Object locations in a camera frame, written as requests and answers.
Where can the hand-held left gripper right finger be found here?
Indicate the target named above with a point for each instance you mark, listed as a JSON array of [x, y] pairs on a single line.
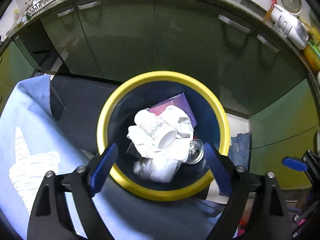
[[220, 170]]

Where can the blue floor rag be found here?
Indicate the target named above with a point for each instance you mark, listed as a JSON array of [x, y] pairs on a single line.
[[240, 147]]

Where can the yellow rimmed dark waste bin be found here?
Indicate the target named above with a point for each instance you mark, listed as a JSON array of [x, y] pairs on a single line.
[[162, 76]]

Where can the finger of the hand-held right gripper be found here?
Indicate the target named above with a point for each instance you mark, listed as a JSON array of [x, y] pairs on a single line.
[[293, 163]]

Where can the white plastic bottle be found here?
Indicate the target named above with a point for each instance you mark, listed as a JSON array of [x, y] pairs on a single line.
[[155, 130]]

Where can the purple cardboard box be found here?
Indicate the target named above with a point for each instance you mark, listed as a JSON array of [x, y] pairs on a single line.
[[180, 103]]

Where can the green kitchen base cabinets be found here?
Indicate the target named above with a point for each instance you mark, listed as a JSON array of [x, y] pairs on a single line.
[[175, 42]]

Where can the white paper towel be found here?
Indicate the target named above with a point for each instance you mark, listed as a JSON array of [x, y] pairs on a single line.
[[180, 122]]

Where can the red soda can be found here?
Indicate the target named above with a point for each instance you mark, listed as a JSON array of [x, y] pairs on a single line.
[[196, 152]]

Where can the yellow plastic container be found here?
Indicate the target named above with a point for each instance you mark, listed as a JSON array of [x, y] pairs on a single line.
[[312, 55]]

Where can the white dish rack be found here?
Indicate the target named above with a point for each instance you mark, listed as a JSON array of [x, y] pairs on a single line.
[[40, 5]]

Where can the light blue printed tablecloth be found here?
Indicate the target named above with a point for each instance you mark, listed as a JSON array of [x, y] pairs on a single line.
[[32, 120]]

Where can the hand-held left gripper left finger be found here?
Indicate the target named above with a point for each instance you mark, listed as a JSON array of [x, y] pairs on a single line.
[[101, 170]]

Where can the white electric kettle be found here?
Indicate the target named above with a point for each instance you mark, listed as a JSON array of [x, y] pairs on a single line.
[[287, 25]]

